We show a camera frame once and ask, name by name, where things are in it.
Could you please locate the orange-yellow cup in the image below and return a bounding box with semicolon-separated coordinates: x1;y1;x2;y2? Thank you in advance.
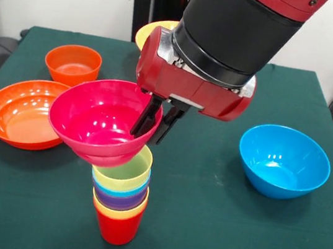
90;195;148;224

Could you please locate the pink bowl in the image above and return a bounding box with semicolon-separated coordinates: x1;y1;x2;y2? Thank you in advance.
42;70;168;175

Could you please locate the large shallow orange bowl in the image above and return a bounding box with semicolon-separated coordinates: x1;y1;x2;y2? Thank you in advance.
0;73;73;156

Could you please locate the large blue bowl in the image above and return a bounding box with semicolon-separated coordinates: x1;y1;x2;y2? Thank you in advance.
232;120;333;206

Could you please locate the blue cup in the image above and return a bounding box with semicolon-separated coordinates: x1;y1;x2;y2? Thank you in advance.
88;166;151;200

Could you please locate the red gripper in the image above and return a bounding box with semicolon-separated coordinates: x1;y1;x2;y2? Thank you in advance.
125;23;264;159

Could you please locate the translucent yellow cup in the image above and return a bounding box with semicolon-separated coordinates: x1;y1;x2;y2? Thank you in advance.
89;138;156;195

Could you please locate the large yellow bowl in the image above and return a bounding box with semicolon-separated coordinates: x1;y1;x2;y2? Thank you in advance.
133;15;180;57

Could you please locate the small orange bowl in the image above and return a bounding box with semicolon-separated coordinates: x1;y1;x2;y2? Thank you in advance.
41;40;105;92

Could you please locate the dark green table cloth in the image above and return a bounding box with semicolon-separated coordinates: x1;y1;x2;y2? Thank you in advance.
0;20;333;249

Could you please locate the purple cup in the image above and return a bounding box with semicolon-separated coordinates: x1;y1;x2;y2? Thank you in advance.
87;178;149;216

